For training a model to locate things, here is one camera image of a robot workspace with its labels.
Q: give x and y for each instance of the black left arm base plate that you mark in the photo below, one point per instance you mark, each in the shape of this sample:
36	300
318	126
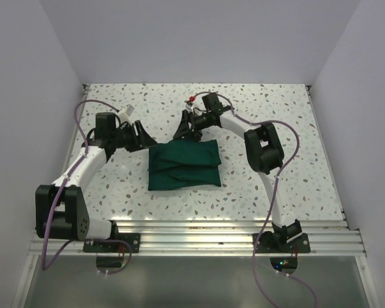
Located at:
124	242

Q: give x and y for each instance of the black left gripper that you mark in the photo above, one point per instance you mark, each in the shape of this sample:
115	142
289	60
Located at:
140	142

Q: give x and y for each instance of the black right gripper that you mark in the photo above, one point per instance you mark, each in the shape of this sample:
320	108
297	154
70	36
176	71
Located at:
194	133

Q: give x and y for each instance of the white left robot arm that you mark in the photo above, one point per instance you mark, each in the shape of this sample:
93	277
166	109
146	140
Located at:
60	208

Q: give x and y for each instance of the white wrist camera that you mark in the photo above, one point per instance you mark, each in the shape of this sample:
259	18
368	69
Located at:
125	114
190	104

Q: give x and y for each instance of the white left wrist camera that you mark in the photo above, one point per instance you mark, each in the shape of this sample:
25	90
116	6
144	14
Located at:
125	114

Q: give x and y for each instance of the green surgical drape cloth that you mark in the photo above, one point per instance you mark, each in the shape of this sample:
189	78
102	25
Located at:
183	163

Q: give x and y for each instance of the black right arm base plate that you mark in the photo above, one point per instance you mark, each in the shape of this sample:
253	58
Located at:
269	243

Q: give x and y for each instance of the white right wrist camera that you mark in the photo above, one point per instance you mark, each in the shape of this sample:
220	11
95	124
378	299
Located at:
190	104

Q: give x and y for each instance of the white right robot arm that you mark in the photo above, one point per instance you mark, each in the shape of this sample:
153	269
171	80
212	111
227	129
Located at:
264	153

